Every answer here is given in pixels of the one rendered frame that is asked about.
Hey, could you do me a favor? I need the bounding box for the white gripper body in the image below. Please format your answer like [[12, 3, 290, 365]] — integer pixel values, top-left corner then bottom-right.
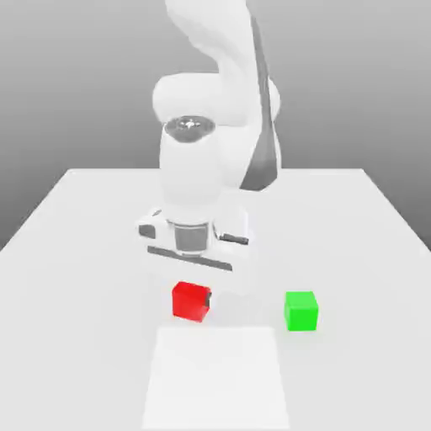
[[145, 244, 237, 290]]

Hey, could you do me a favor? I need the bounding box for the small red cube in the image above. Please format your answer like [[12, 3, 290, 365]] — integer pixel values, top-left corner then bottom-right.
[[171, 281, 212, 323]]

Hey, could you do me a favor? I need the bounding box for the small green cube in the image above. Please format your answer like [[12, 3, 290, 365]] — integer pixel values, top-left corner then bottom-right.
[[283, 290, 320, 333]]

